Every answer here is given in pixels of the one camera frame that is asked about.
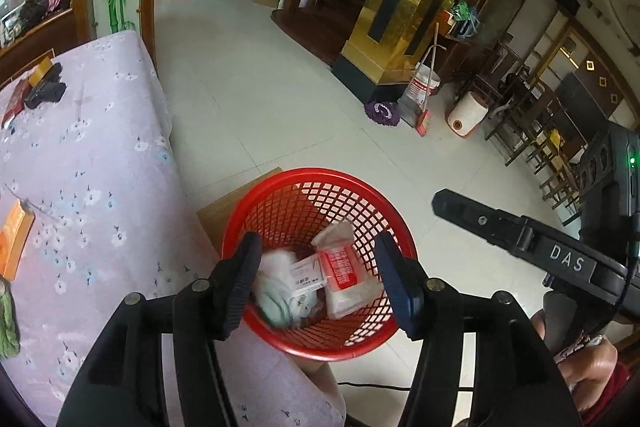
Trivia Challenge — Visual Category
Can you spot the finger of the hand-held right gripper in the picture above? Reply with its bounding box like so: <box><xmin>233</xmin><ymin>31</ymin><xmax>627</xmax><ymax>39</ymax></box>
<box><xmin>542</xmin><ymin>289</ymin><xmax>608</xmax><ymax>355</ymax></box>
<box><xmin>431</xmin><ymin>188</ymin><xmax>631</xmax><ymax>305</ymax></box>

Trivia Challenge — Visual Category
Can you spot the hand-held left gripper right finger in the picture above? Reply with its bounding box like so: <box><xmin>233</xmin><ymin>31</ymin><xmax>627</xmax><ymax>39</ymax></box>
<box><xmin>374</xmin><ymin>232</ymin><xmax>583</xmax><ymax>427</ymax></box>

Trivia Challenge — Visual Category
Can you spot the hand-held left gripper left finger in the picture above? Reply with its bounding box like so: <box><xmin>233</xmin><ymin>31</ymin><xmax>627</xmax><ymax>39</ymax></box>
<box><xmin>55</xmin><ymin>231</ymin><xmax>263</xmax><ymax>427</ymax></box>

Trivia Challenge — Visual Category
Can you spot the white knit glove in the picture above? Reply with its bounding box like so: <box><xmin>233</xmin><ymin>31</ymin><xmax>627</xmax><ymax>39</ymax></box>
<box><xmin>255</xmin><ymin>249</ymin><xmax>298</xmax><ymax>293</ymax></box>

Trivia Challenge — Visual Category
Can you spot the white red-printed paper bag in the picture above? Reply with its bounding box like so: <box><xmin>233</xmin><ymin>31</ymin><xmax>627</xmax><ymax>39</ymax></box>
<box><xmin>311</xmin><ymin>219</ymin><xmax>385</xmax><ymax>320</ymax></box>

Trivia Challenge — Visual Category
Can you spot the white labelled paper slip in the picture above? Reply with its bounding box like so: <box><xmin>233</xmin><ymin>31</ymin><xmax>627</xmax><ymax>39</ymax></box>
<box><xmin>290</xmin><ymin>256</ymin><xmax>328</xmax><ymax>293</ymax></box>

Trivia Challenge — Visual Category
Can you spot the red plastic wastebasket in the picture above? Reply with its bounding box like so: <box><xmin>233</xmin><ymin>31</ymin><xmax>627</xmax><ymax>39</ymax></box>
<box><xmin>221</xmin><ymin>167</ymin><xmax>418</xmax><ymax>362</ymax></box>

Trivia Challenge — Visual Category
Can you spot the plain cardboard box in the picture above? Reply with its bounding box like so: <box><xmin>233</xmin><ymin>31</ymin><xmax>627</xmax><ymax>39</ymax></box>
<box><xmin>196</xmin><ymin>167</ymin><xmax>283</xmax><ymax>258</ymax></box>

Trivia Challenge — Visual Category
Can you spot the row of wooden chairs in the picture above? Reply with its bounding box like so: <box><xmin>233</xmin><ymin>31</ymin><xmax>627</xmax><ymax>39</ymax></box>
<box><xmin>482</xmin><ymin>42</ymin><xmax>593</xmax><ymax>220</ymax></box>

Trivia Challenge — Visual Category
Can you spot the white cylinder with orange base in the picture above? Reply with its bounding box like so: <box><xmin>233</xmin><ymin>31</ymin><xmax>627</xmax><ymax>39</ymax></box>
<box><xmin>446</xmin><ymin>91</ymin><xmax>490</xmax><ymax>138</ymax></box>

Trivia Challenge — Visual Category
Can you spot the broom and dustpan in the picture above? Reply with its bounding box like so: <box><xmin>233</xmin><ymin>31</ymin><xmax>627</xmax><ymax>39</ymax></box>
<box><xmin>397</xmin><ymin>23</ymin><xmax>441</xmax><ymax>138</ymax></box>

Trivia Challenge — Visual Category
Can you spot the white bucket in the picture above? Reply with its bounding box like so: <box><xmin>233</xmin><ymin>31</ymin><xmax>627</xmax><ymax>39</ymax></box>
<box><xmin>402</xmin><ymin>63</ymin><xmax>442</xmax><ymax>108</ymax></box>

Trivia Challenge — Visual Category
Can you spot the purple mop head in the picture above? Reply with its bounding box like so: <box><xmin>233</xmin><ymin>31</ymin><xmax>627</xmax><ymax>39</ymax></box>
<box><xmin>364</xmin><ymin>99</ymin><xmax>401</xmax><ymax>128</ymax></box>

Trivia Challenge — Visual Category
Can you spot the green shopping bag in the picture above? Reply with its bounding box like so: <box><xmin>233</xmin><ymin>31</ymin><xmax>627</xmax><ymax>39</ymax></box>
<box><xmin>440</xmin><ymin>0</ymin><xmax>481</xmax><ymax>40</ymax></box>

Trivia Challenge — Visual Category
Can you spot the orange packet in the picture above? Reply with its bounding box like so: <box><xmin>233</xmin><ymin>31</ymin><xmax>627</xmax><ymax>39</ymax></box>
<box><xmin>0</xmin><ymin>198</ymin><xmax>36</xmax><ymax>280</ymax></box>

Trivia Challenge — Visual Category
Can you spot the green cloth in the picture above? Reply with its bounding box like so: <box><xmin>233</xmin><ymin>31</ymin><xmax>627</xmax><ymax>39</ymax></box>
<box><xmin>0</xmin><ymin>279</ymin><xmax>22</xmax><ymax>358</ymax></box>

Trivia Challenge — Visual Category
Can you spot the black case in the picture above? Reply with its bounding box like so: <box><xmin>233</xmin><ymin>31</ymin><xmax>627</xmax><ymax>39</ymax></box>
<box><xmin>24</xmin><ymin>62</ymin><xmax>67</xmax><ymax>110</ymax></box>

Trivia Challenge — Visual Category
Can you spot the red booklet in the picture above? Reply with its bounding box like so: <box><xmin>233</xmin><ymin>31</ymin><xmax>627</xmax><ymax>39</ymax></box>
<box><xmin>1</xmin><ymin>79</ymin><xmax>28</xmax><ymax>130</ymax></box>

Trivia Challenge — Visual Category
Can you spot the yellow packet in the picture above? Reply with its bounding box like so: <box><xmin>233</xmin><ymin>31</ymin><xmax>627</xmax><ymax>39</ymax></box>
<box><xmin>27</xmin><ymin>57</ymin><xmax>55</xmax><ymax>88</ymax></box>

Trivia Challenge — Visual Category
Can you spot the wooden sideboard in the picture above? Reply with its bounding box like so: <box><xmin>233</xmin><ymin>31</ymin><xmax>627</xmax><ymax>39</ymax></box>
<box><xmin>0</xmin><ymin>0</ymin><xmax>96</xmax><ymax>80</ymax></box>

